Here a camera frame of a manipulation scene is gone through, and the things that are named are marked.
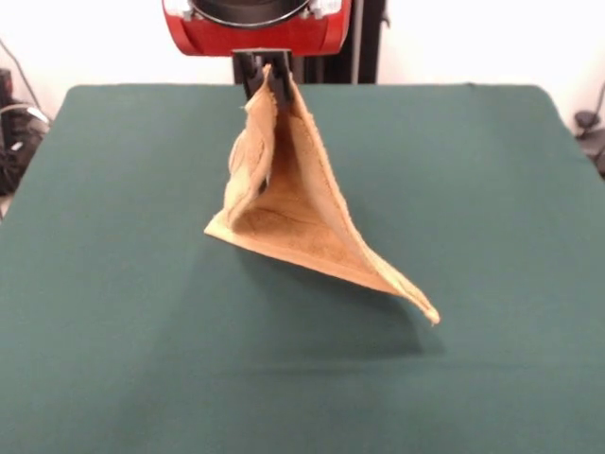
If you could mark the black box with red light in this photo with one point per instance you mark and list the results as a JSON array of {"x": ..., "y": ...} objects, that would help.
[{"x": 5, "y": 82}]

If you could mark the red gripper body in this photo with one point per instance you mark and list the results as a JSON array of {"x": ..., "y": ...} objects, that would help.
[{"x": 212, "y": 38}]

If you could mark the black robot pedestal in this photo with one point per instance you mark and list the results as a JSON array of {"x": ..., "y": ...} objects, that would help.
[{"x": 368, "y": 42}]

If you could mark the tan terry towel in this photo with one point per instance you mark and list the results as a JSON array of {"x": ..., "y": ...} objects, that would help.
[{"x": 302, "y": 222}]

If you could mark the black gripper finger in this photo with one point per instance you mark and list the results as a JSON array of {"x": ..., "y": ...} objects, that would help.
[
  {"x": 282, "y": 78},
  {"x": 249, "y": 75}
]

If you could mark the dark green table cloth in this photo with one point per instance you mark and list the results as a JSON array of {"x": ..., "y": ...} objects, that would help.
[{"x": 142, "y": 354}]

